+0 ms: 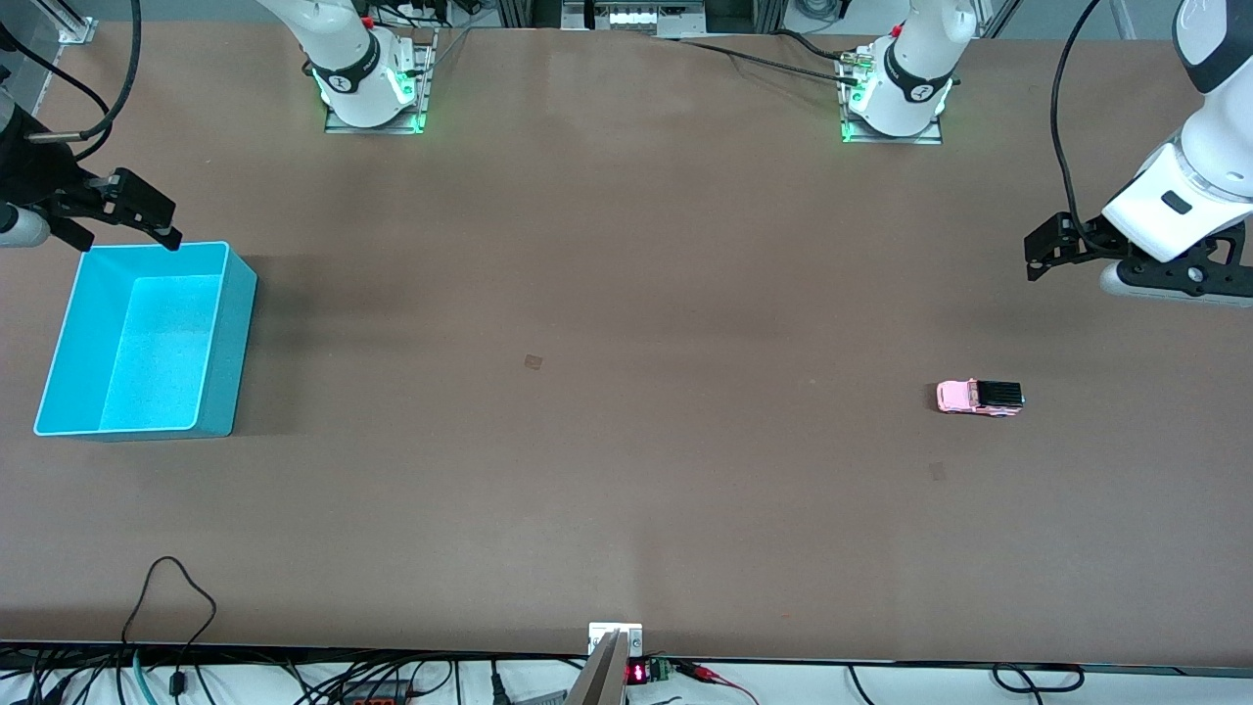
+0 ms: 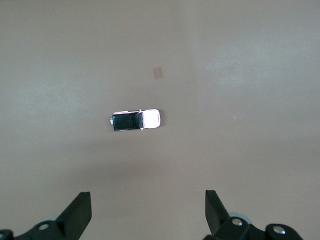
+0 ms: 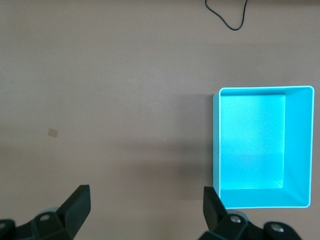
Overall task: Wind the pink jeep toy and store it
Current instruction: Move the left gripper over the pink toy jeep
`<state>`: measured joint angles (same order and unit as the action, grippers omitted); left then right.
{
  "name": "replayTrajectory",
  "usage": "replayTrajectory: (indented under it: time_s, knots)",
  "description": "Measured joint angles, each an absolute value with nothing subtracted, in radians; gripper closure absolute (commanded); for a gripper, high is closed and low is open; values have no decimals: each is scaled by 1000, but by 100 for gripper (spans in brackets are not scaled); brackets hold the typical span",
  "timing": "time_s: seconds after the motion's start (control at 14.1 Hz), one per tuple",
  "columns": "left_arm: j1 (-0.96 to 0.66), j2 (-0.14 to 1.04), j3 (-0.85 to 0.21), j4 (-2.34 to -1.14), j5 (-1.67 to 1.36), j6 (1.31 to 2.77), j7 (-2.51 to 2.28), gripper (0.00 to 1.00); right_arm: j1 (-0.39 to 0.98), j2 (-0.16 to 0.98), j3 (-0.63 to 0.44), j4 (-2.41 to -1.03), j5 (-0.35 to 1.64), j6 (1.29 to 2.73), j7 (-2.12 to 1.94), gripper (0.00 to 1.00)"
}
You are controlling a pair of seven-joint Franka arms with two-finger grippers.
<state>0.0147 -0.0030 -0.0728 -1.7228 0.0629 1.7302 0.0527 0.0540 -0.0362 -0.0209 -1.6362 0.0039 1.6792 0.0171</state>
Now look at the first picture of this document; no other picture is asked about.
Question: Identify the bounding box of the pink jeep toy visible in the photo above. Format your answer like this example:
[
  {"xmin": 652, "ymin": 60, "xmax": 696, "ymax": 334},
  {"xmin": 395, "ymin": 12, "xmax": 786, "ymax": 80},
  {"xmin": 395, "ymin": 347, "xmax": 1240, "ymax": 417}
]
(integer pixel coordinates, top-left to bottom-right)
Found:
[{"xmin": 937, "ymin": 379, "xmax": 1026, "ymax": 418}]

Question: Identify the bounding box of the teal plastic bin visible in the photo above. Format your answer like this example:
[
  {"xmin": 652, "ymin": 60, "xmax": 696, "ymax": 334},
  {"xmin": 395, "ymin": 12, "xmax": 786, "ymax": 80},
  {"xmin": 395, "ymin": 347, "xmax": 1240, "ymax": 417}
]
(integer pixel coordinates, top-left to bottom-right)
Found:
[{"xmin": 33, "ymin": 241, "xmax": 258, "ymax": 441}]

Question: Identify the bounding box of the lit control box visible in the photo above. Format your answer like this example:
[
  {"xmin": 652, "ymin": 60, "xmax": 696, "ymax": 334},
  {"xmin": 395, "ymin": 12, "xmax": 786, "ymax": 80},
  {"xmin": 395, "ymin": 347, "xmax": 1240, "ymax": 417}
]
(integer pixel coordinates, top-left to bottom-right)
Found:
[{"xmin": 561, "ymin": 0, "xmax": 708, "ymax": 38}]

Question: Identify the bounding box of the red clip lead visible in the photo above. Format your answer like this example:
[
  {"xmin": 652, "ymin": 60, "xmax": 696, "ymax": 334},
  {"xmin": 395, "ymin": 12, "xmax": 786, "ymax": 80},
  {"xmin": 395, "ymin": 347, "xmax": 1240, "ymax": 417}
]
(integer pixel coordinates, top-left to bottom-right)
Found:
[{"xmin": 673, "ymin": 661, "xmax": 760, "ymax": 705}]

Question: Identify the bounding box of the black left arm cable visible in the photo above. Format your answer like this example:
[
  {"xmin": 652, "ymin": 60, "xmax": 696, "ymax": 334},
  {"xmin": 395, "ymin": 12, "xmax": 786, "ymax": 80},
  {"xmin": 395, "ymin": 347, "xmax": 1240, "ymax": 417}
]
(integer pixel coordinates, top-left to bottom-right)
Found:
[{"xmin": 1050, "ymin": 0, "xmax": 1127, "ymax": 258}]

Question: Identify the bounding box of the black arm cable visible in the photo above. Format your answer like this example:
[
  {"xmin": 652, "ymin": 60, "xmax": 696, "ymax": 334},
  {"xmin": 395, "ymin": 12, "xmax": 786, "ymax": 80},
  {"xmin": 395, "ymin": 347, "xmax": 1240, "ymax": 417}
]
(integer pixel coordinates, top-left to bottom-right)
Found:
[
  {"xmin": 0, "ymin": 0, "xmax": 144, "ymax": 163},
  {"xmin": 1050, "ymin": 0, "xmax": 1127, "ymax": 258}
]

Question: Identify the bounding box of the aluminium frame extrusion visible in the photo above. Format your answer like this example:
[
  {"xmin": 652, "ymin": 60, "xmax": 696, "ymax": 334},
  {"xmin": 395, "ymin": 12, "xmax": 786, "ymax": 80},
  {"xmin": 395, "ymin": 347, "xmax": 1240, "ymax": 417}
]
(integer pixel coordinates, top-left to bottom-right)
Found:
[
  {"xmin": 39, "ymin": 0, "xmax": 99, "ymax": 45},
  {"xmin": 979, "ymin": 0, "xmax": 1024, "ymax": 40}
]

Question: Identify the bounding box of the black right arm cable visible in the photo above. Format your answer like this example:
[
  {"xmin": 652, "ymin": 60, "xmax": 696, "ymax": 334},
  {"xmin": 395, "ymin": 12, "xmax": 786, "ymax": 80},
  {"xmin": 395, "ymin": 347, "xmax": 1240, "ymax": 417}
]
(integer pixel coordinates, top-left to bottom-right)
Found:
[{"xmin": 0, "ymin": 0, "xmax": 144, "ymax": 163}]

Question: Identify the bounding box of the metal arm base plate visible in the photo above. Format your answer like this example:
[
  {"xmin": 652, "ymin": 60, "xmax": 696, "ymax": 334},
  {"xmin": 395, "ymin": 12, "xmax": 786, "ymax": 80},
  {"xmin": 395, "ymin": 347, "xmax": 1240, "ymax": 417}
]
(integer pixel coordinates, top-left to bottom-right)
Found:
[
  {"xmin": 325, "ymin": 27, "xmax": 437, "ymax": 135},
  {"xmin": 840, "ymin": 49, "xmax": 944, "ymax": 146}
]

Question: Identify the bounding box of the short black table cable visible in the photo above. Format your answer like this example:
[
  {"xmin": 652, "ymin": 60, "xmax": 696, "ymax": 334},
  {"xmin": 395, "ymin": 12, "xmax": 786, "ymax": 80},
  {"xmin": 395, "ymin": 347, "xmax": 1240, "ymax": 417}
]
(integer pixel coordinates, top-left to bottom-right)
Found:
[{"xmin": 773, "ymin": 29, "xmax": 864, "ymax": 64}]

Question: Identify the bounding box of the long black table cable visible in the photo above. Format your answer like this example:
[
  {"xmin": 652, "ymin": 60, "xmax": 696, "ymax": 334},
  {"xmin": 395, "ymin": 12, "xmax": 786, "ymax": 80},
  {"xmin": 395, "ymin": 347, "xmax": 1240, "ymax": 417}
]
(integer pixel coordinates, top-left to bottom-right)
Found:
[{"xmin": 666, "ymin": 37, "xmax": 867, "ymax": 87}]

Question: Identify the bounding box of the thin black looped cable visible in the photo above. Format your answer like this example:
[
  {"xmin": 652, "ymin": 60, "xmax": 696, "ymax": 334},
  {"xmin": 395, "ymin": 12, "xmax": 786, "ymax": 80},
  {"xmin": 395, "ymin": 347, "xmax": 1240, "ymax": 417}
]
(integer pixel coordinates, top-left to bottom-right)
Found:
[{"xmin": 122, "ymin": 556, "xmax": 218, "ymax": 705}]

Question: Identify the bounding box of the black coiled cable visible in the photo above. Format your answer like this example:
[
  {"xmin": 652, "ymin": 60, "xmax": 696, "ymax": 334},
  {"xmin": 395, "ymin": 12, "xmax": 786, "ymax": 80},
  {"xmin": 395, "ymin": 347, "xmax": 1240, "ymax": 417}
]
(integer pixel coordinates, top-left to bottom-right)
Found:
[{"xmin": 992, "ymin": 663, "xmax": 1086, "ymax": 694}]

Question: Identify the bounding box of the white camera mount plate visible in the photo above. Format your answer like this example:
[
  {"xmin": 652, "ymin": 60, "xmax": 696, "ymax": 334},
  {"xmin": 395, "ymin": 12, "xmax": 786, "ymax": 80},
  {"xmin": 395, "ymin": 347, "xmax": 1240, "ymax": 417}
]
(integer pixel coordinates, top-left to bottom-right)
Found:
[{"xmin": 588, "ymin": 623, "xmax": 644, "ymax": 655}]

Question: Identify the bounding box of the aluminium camera bar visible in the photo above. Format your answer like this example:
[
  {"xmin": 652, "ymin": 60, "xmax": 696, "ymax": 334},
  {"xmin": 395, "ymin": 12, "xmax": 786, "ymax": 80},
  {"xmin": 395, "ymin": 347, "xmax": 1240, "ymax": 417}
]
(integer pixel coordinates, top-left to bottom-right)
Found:
[{"xmin": 566, "ymin": 631, "xmax": 628, "ymax": 705}]

